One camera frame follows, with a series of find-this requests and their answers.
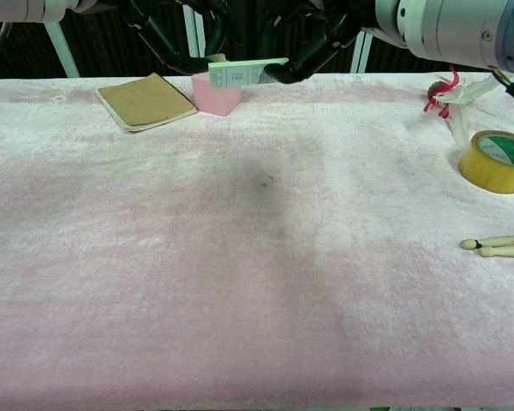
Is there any wooden drumstick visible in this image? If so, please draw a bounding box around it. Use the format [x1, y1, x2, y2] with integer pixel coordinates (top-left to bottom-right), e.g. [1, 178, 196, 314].
[460, 234, 514, 251]
[478, 243, 514, 259]

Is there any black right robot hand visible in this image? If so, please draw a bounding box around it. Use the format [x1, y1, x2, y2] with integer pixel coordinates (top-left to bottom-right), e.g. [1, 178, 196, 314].
[226, 0, 380, 86]

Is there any white frame leg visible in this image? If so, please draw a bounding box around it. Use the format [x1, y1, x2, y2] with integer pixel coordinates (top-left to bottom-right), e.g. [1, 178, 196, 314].
[45, 21, 81, 79]
[350, 29, 374, 74]
[182, 3, 206, 59]

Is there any brown kraft notebook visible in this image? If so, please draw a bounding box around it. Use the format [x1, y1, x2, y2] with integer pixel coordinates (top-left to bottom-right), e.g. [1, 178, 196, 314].
[95, 72, 199, 134]

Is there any yellow tape roll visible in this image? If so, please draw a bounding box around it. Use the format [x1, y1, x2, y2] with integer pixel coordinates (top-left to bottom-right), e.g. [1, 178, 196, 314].
[457, 130, 514, 195]

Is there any light green rectangular box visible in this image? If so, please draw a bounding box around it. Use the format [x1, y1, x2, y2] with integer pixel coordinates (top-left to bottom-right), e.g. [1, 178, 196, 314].
[208, 57, 290, 90]

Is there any pink fluffy table cloth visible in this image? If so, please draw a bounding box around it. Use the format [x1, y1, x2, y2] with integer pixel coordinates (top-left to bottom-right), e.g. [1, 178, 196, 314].
[0, 72, 514, 410]

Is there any pink foam block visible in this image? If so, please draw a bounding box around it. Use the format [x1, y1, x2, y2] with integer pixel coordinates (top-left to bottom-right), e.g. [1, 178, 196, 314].
[191, 71, 242, 117]

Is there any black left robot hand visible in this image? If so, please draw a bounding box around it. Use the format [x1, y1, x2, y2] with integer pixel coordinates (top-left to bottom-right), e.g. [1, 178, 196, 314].
[75, 0, 227, 75]

